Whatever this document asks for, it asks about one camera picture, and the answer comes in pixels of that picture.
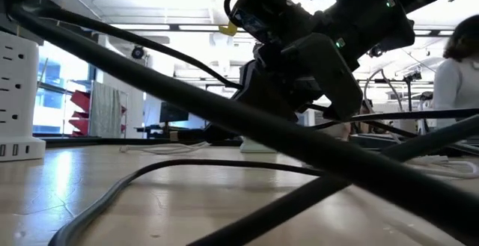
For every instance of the black camera cluster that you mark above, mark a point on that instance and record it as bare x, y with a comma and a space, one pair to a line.
375, 51

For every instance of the grey panel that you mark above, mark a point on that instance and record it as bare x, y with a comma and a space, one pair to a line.
106, 109

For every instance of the pale green cube power strip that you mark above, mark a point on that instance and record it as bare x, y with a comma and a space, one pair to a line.
254, 147

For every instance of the red bin rack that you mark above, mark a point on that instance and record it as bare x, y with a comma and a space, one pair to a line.
80, 102

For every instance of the black dome camera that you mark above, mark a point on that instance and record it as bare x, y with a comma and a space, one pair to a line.
137, 52

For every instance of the small black monitor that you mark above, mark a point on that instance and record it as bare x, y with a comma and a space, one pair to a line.
174, 112

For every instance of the white tower power strip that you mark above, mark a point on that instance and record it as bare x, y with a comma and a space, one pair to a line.
18, 89

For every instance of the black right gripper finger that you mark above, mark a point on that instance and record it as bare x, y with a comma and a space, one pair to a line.
329, 77
265, 89

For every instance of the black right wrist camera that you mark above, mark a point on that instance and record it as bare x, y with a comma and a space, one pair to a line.
269, 14

